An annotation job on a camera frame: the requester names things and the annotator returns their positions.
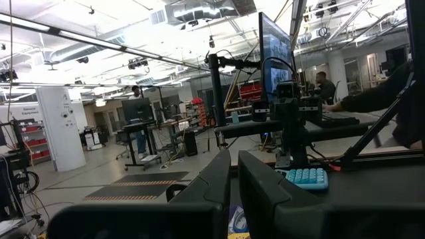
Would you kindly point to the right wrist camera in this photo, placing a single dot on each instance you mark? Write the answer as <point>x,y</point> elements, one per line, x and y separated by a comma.
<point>288,89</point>

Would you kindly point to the red bin shelf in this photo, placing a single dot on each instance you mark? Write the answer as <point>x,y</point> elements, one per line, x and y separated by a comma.
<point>199,109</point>
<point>33,142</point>

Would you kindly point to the black keyboard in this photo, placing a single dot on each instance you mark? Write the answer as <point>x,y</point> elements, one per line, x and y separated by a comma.
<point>338,120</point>

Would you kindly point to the red clip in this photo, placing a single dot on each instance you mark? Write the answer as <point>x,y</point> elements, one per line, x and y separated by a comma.
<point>335,167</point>

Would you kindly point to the white equipment cart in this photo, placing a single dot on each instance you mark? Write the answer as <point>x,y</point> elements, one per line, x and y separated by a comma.
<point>93,139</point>

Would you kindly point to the person's hand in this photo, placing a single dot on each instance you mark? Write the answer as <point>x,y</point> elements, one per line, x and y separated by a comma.
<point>332,108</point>

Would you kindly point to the black computer tower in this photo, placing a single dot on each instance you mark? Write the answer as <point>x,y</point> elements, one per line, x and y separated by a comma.
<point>191,142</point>

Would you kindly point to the black table mat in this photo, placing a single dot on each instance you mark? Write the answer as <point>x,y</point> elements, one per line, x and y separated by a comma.
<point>365,186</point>

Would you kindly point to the small teal box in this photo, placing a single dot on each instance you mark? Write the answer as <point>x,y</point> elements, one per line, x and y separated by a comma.
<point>235,117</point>

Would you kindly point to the black metal rig frame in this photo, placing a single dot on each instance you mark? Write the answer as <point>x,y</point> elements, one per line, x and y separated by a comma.
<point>375,123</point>

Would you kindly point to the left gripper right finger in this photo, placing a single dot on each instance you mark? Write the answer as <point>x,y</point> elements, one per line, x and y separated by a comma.
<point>259,189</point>

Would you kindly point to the black monitor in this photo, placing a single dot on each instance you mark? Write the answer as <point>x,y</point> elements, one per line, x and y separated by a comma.
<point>137,109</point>

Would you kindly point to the striped edge floor mat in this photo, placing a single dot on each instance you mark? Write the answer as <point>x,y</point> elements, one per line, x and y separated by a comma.
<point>133,192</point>
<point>149,177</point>

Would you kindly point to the black standing desk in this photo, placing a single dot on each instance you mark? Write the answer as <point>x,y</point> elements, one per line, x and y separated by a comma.
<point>139,125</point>

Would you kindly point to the black monitor pole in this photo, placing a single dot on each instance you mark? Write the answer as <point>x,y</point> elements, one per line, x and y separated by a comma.
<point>217,93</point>

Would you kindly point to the light blue calculator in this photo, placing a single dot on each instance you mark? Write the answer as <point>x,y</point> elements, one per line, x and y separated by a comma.
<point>307,179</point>

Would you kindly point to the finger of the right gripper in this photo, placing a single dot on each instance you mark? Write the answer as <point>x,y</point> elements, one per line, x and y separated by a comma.
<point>292,114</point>
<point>278,114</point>

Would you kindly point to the black equipment stand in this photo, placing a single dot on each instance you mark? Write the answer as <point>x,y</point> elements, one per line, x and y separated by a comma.
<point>15,166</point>

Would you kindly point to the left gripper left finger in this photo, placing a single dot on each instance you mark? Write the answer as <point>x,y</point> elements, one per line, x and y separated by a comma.
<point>216,182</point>

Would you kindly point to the white square pillar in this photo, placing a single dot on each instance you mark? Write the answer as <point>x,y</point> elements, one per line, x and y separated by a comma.
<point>63,139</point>

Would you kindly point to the purple plastic pencil case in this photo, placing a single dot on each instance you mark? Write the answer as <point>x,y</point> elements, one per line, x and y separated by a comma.
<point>234,209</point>

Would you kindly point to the person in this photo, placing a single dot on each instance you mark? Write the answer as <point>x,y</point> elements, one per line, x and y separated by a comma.
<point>382,96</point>
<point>141,142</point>
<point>327,91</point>

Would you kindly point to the grey side desk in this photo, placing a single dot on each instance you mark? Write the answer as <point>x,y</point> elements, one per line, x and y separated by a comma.
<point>252,127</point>

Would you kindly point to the desk monitor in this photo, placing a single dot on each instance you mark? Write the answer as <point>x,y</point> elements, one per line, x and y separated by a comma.
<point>274,43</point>

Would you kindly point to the black ceiling camera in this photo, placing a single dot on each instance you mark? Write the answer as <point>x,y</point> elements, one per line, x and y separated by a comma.
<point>8,75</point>
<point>137,63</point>

